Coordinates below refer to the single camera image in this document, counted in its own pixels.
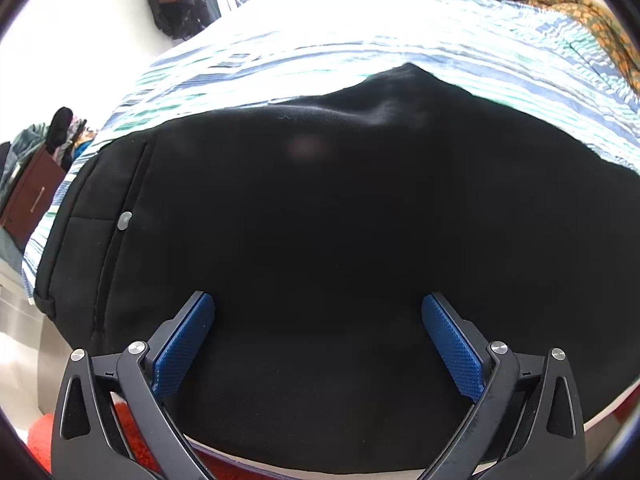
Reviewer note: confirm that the person's orange fleece clothing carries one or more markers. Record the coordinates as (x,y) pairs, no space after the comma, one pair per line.
(45,440)

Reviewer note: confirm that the black pants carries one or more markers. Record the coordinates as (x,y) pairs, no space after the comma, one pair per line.
(325,220)

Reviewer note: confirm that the orange floral blanket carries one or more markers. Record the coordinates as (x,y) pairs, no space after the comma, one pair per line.
(590,25)

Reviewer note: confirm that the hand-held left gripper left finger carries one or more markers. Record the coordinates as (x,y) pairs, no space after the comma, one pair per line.
(182,345)

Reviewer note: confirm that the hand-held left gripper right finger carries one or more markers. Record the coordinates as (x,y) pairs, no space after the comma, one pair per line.
(452,345)

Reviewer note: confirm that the striped bed sheet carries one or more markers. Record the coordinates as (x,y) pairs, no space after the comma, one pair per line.
(320,55)

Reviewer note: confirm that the brown wooden cabinet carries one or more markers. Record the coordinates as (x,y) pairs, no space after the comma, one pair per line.
(32,195)

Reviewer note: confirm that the grey clothes pile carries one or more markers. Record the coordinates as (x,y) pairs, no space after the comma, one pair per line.
(30,140)

